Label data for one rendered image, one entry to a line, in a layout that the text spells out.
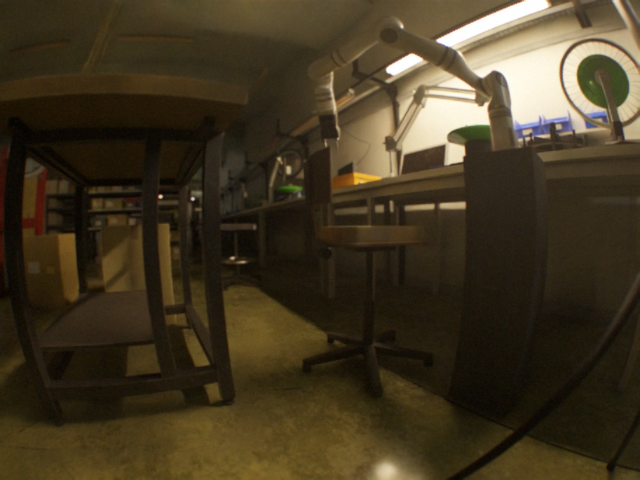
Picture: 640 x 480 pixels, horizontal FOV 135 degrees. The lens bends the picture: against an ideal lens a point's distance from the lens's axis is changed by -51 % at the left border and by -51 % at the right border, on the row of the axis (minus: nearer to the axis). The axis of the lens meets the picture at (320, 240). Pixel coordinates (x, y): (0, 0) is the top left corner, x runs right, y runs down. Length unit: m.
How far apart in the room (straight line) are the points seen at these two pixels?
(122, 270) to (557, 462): 2.16
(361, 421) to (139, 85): 1.11
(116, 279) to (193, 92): 1.40
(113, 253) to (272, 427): 1.38
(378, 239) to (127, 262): 1.47
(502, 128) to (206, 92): 0.88
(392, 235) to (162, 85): 0.86
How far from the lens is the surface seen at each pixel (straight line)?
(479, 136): 1.32
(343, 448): 0.85
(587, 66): 1.72
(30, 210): 6.92
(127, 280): 1.85
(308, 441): 0.87
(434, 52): 0.97
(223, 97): 0.69
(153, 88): 0.68
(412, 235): 1.05
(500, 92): 1.04
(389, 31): 0.93
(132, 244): 1.82
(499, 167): 0.88
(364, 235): 0.95
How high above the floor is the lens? 0.62
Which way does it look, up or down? 3 degrees down
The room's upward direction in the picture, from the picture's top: 1 degrees counter-clockwise
